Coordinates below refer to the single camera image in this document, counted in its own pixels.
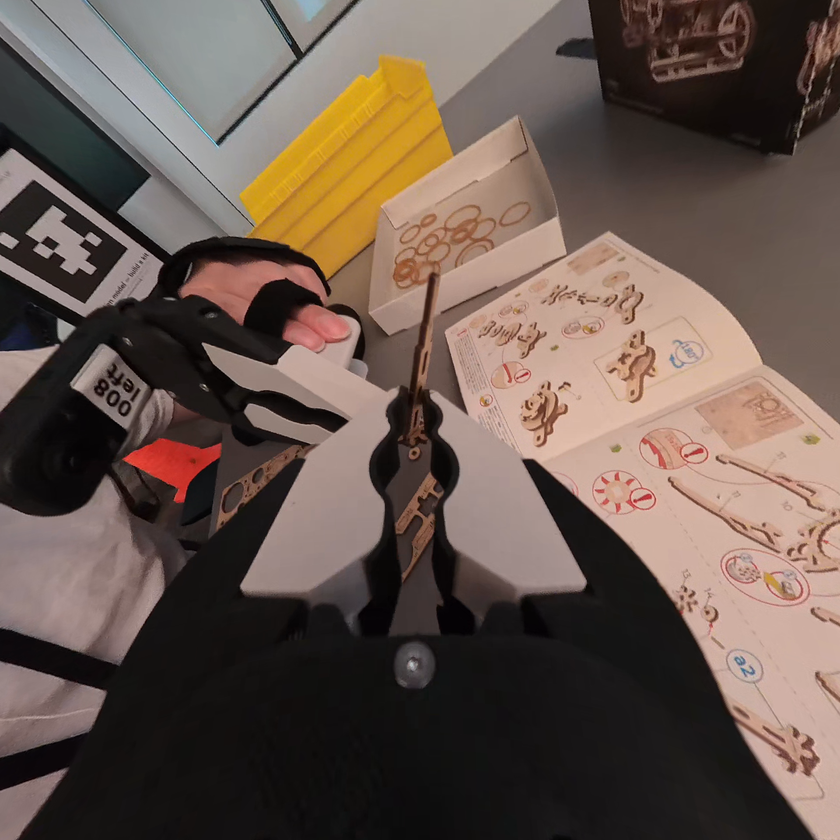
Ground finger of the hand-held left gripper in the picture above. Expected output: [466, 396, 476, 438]
[202, 343, 388, 421]
[239, 397, 352, 447]

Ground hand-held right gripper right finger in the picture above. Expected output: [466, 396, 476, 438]
[428, 390, 588, 626]

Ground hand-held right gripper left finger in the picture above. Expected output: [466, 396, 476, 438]
[240, 388, 404, 632]

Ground long wooden model stick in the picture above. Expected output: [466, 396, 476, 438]
[397, 272, 447, 463]

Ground laser-cut wooden parts sheet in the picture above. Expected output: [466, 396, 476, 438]
[215, 443, 444, 584]

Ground model instruction booklet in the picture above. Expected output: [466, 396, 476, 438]
[445, 231, 840, 803]

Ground black model kit box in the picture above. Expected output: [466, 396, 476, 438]
[587, 0, 840, 156]

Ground person's left hand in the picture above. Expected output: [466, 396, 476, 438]
[177, 256, 353, 353]

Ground orange object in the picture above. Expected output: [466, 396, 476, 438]
[122, 438, 223, 505]

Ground black and white tag board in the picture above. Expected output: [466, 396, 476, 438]
[0, 147, 173, 320]

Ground wooden rings in tray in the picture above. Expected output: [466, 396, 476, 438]
[392, 200, 533, 290]

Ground yellow plastic bin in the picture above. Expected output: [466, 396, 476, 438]
[239, 55, 455, 280]

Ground person's white shirt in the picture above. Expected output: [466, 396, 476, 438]
[0, 346, 224, 840]

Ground white cardboard tray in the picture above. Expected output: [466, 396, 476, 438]
[368, 116, 567, 336]

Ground black strap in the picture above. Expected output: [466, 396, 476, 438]
[0, 629, 120, 791]

